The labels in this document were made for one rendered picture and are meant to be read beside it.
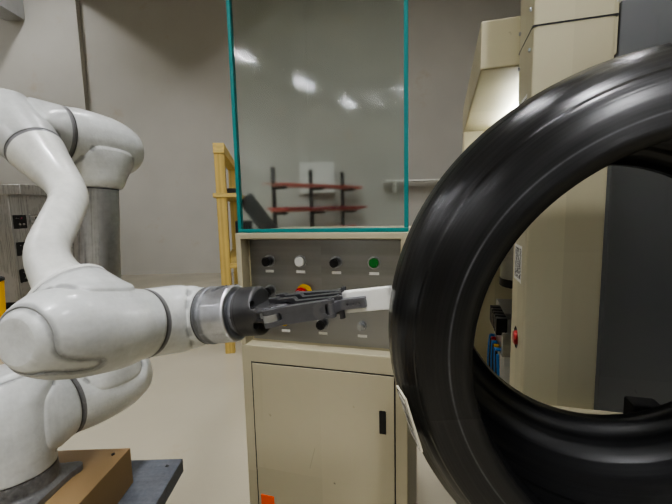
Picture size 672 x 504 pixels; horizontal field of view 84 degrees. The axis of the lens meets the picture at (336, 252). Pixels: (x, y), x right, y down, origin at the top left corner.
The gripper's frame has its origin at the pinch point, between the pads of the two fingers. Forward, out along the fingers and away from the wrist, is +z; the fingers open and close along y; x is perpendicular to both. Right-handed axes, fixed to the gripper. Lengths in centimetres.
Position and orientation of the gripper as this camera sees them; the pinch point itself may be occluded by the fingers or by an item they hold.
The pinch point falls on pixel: (368, 299)
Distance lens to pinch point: 52.7
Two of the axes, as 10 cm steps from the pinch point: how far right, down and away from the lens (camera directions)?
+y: 2.8, -1.2, 9.5
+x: 1.6, 9.8, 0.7
